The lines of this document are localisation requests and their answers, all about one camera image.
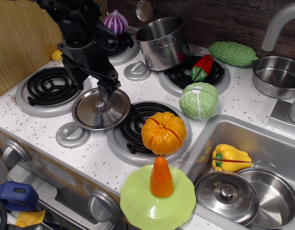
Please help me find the green toy cabbage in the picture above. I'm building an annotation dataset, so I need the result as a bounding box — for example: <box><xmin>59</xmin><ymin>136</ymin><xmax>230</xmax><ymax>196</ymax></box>
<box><xmin>179</xmin><ymin>82</ymin><xmax>219</xmax><ymax>120</ymax></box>

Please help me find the steel pan in sink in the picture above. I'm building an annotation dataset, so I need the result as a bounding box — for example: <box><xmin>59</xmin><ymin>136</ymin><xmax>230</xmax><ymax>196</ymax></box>
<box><xmin>237</xmin><ymin>161</ymin><xmax>295</xmax><ymax>230</ymax></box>

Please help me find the orange toy pumpkin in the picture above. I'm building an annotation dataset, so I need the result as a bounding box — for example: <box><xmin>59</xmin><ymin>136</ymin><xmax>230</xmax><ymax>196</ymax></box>
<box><xmin>141</xmin><ymin>112</ymin><xmax>187</xmax><ymax>156</ymax></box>

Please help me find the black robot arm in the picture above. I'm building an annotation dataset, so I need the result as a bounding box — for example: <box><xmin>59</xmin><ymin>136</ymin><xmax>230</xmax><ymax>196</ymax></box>
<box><xmin>36</xmin><ymin>0</ymin><xmax>120</xmax><ymax>101</ymax></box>

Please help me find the green toy bitter gourd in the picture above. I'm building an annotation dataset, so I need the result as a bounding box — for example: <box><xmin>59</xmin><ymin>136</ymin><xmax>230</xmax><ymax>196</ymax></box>
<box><xmin>208</xmin><ymin>41</ymin><xmax>259</xmax><ymax>67</ymax></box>

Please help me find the front right black burner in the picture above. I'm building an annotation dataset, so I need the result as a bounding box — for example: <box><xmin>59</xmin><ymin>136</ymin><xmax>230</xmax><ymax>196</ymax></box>
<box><xmin>106</xmin><ymin>101</ymin><xmax>192</xmax><ymax>167</ymax></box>

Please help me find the purple striped toy onion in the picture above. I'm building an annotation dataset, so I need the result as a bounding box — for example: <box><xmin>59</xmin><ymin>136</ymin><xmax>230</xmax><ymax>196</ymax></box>
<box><xmin>102</xmin><ymin>10</ymin><xmax>129</xmax><ymax>35</ymax></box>

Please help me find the back left black burner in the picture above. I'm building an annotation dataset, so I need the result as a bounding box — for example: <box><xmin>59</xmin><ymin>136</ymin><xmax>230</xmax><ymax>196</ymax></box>
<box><xmin>108</xmin><ymin>32</ymin><xmax>139</xmax><ymax>67</ymax></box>

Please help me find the yellow toy bell pepper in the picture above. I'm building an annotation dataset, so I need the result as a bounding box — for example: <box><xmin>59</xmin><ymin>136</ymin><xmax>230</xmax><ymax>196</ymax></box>
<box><xmin>212</xmin><ymin>144</ymin><xmax>252</xmax><ymax>173</ymax></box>

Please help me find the black burner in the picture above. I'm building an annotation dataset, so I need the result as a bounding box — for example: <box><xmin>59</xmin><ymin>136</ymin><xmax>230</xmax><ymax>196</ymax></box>
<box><xmin>106</xmin><ymin>101</ymin><xmax>192</xmax><ymax>167</ymax></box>
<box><xmin>158</xmin><ymin>54</ymin><xmax>231</xmax><ymax>97</ymax></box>
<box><xmin>15</xmin><ymin>67</ymin><xmax>91</xmax><ymax>117</ymax></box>
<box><xmin>108</xmin><ymin>32</ymin><xmax>139</xmax><ymax>67</ymax></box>

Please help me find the left silver oven knob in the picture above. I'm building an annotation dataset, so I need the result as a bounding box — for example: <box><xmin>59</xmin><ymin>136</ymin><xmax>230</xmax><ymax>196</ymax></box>
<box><xmin>1</xmin><ymin>139</ymin><xmax>31</xmax><ymax>167</ymax></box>

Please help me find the centre grey stovetop knob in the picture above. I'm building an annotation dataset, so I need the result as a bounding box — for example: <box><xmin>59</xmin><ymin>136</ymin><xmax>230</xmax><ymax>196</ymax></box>
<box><xmin>124</xmin><ymin>61</ymin><xmax>151</xmax><ymax>81</ymax></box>

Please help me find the steel sink basin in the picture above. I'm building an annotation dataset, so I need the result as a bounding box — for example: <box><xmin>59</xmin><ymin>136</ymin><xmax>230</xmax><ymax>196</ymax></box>
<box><xmin>179</xmin><ymin>115</ymin><xmax>295</xmax><ymax>191</ymax></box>

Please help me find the front grey stovetop knob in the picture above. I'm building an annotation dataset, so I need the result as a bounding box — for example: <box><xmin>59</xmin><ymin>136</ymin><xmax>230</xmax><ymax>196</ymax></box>
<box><xmin>56</xmin><ymin>122</ymin><xmax>91</xmax><ymax>149</ymax></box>

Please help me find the light green plastic plate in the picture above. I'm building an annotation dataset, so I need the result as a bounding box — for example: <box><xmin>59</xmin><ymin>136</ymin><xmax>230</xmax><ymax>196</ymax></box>
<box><xmin>120</xmin><ymin>164</ymin><xmax>196</xmax><ymax>230</ymax></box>

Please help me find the right silver oven knob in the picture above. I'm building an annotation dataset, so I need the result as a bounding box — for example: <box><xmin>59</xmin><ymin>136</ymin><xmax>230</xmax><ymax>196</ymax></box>
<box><xmin>88</xmin><ymin>189</ymin><xmax>121</xmax><ymax>223</ymax></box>

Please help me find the small steel bowl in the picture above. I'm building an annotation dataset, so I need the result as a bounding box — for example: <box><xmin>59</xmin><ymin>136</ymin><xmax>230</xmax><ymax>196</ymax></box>
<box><xmin>252</xmin><ymin>56</ymin><xmax>295</xmax><ymax>99</ymax></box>

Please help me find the back right black burner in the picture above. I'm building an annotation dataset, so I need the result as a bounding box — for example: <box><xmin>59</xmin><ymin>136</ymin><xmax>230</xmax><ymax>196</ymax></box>
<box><xmin>158</xmin><ymin>54</ymin><xmax>231</xmax><ymax>97</ymax></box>

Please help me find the steel lid in sink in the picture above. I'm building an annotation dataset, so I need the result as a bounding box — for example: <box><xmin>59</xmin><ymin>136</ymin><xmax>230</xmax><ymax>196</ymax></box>
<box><xmin>195</xmin><ymin>172</ymin><xmax>259</xmax><ymax>226</ymax></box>

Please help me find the silver oven door handle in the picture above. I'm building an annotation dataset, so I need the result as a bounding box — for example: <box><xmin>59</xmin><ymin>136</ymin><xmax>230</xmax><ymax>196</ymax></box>
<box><xmin>8</xmin><ymin>166</ymin><xmax>115</xmax><ymax>230</ymax></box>

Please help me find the black cable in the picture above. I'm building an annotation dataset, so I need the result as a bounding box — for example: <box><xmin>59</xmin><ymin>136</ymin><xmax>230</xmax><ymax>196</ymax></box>
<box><xmin>0</xmin><ymin>196</ymin><xmax>8</xmax><ymax>230</ymax></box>

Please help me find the small steel pot lid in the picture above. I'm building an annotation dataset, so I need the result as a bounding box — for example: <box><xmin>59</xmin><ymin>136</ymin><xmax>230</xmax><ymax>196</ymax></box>
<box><xmin>72</xmin><ymin>88</ymin><xmax>131</xmax><ymax>130</ymax></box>

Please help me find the orange toy carrot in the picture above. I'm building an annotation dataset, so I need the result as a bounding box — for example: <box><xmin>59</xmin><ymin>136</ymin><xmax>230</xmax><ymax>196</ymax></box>
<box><xmin>149</xmin><ymin>156</ymin><xmax>174</xmax><ymax>198</ymax></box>

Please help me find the front left black burner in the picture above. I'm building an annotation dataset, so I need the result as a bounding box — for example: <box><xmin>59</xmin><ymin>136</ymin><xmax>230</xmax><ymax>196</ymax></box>
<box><xmin>15</xmin><ymin>67</ymin><xmax>91</xmax><ymax>117</ymax></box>

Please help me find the tall steel pot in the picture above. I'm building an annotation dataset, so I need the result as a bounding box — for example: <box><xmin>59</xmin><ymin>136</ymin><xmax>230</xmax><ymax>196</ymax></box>
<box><xmin>136</xmin><ymin>17</ymin><xmax>190</xmax><ymax>71</ymax></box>

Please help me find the blue clamp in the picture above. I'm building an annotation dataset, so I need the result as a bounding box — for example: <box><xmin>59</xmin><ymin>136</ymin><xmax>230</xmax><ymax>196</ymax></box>
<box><xmin>0</xmin><ymin>181</ymin><xmax>39</xmax><ymax>211</ymax></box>

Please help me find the grey stovetop knob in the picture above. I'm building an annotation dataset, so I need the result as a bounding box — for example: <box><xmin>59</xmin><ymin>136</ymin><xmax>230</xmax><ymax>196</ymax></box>
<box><xmin>56</xmin><ymin>122</ymin><xmax>91</xmax><ymax>149</ymax></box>
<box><xmin>124</xmin><ymin>61</ymin><xmax>151</xmax><ymax>81</ymax></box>

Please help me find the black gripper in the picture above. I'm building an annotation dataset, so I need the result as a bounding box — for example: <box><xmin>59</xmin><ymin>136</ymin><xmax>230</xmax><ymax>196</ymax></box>
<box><xmin>57</xmin><ymin>39</ymin><xmax>121</xmax><ymax>101</ymax></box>

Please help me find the red toy pepper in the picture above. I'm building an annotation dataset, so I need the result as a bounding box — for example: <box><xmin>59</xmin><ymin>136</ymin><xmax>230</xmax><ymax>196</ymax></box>
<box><xmin>190</xmin><ymin>55</ymin><xmax>214</xmax><ymax>82</ymax></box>

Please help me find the silver oven knob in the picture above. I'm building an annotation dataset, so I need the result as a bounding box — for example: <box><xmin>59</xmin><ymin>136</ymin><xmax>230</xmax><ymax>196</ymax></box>
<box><xmin>88</xmin><ymin>189</ymin><xmax>121</xmax><ymax>223</ymax></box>
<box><xmin>1</xmin><ymin>139</ymin><xmax>31</xmax><ymax>167</ymax></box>

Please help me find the silver faucet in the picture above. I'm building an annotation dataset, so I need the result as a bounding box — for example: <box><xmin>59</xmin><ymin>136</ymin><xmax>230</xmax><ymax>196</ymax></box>
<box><xmin>261</xmin><ymin>2</ymin><xmax>295</xmax><ymax>52</ymax></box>

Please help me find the round steel wall disc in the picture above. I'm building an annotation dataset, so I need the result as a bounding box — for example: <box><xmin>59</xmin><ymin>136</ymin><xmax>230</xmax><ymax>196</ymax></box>
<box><xmin>136</xmin><ymin>0</ymin><xmax>153</xmax><ymax>22</ymax></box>

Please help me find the yellow cloth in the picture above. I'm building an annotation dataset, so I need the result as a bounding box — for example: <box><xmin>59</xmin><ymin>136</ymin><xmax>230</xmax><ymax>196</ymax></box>
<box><xmin>15</xmin><ymin>210</ymin><xmax>45</xmax><ymax>228</ymax></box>

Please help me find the yellow toy piece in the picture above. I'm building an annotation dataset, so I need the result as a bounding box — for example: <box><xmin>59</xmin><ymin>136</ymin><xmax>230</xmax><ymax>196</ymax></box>
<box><xmin>51</xmin><ymin>49</ymin><xmax>62</xmax><ymax>61</ymax></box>

